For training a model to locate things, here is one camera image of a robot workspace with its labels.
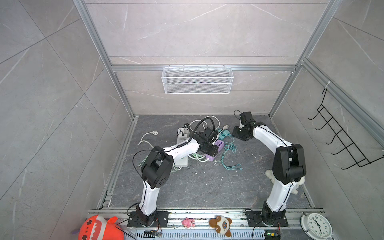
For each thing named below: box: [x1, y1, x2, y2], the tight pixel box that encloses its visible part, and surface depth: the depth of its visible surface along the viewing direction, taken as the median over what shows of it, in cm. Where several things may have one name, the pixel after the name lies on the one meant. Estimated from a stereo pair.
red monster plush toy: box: [78, 214, 125, 240], surface depth 66 cm
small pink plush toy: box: [181, 217, 196, 229], surface depth 72 cm
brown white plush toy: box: [208, 215, 232, 237], surface depth 71 cm
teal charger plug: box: [218, 129, 231, 140], surface depth 107 cm
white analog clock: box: [300, 212, 333, 240], surface depth 70 cm
